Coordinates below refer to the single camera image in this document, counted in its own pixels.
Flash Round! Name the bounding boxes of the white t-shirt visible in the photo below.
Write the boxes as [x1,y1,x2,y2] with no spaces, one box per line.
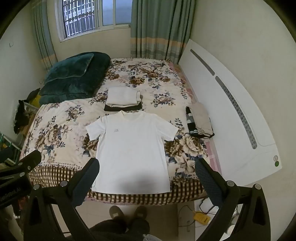
[85,110,179,193]

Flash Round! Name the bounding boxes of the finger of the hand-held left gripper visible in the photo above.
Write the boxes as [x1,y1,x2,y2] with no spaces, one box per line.
[0,150,42,183]

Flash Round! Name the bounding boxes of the barred window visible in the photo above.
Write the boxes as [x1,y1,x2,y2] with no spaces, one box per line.
[55,0,133,42]

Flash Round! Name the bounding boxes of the folded black cloth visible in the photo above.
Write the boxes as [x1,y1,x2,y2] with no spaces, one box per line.
[104,102,144,113]

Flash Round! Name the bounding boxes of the white headboard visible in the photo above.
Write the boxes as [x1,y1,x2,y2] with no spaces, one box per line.
[178,39,283,186]

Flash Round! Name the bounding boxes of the person's left shoe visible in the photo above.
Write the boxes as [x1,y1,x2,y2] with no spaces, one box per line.
[109,205,125,220]

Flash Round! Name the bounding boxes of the folded white cloth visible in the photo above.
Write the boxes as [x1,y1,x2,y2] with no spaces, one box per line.
[106,87,141,107]

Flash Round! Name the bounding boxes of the dark green quilt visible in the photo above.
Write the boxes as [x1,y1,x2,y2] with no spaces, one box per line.
[38,52,111,106]

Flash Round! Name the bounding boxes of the person's right shoe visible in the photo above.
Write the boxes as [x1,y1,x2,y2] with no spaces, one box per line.
[134,205,147,219]

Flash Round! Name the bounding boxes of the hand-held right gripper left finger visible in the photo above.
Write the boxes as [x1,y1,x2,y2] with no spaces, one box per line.
[23,158,100,241]

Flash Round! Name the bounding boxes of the black white striped garment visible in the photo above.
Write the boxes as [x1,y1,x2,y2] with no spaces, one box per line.
[186,106,215,139]

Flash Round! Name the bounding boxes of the wide green curtain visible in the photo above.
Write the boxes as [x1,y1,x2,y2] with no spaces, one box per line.
[130,0,197,65]

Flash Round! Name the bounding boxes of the green metal rack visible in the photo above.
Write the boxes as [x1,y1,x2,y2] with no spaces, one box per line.
[0,132,22,167]

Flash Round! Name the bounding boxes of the narrow green curtain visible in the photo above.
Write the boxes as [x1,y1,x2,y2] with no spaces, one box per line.
[31,0,58,72]

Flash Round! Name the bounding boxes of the dark hanging clothes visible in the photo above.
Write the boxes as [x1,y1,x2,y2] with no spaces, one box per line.
[13,88,41,135]

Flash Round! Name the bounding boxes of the yellow power strip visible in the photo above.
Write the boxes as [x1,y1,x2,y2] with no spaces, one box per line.
[193,212,211,224]

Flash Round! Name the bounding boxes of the floral blanket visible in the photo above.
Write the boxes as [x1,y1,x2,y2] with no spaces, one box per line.
[20,57,222,205]

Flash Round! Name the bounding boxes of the folded beige garment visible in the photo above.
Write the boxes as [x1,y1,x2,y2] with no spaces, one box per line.
[192,102,214,137]

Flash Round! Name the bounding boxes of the person's right leg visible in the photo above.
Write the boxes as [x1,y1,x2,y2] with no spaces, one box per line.
[126,218,151,241]

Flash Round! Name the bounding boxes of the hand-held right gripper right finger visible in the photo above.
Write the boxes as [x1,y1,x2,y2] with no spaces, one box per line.
[194,158,271,241]

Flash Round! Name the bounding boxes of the dark green pillow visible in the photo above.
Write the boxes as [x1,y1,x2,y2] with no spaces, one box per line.
[43,53,95,84]

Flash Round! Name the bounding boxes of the person's shoe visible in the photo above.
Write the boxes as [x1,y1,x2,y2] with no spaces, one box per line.
[109,205,125,220]
[134,205,147,219]

